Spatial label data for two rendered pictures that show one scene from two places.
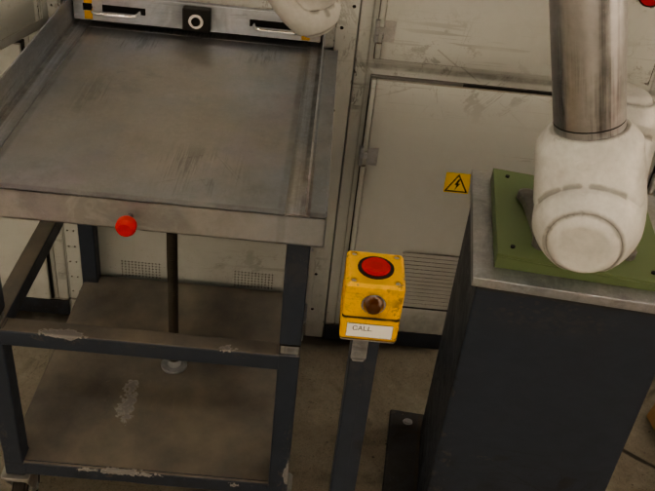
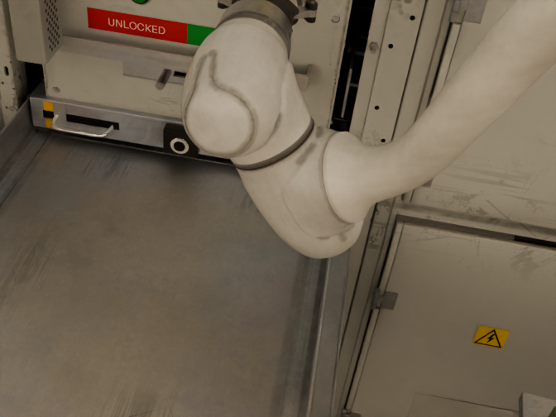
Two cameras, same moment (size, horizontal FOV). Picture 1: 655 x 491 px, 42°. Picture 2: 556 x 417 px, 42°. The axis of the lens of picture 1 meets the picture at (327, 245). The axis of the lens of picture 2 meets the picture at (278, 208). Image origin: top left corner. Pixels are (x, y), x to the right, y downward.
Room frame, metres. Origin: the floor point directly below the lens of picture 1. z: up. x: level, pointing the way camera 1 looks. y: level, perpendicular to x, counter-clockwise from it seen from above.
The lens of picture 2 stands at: (0.78, 0.06, 1.63)
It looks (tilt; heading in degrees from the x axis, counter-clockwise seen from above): 40 degrees down; 5
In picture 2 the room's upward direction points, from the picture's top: 8 degrees clockwise
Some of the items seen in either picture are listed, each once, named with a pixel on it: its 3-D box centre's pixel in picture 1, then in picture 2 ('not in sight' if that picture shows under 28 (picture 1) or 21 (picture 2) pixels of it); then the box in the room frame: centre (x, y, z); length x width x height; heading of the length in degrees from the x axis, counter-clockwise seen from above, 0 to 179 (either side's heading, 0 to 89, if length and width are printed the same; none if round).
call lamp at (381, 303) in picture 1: (373, 307); not in sight; (0.89, -0.07, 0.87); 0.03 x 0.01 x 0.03; 92
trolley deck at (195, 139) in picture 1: (170, 117); (126, 307); (1.46, 0.32, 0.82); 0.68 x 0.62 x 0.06; 2
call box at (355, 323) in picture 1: (371, 296); not in sight; (0.94, -0.07, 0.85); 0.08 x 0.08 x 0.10; 2
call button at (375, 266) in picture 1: (375, 269); not in sight; (0.94, -0.07, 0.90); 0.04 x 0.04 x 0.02
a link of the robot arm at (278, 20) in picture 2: not in sight; (252, 41); (1.54, 0.19, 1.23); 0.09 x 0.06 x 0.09; 92
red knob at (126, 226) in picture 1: (127, 222); not in sight; (1.09, 0.31, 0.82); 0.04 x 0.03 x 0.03; 2
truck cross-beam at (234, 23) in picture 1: (199, 13); (186, 129); (1.81, 0.34, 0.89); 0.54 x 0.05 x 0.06; 92
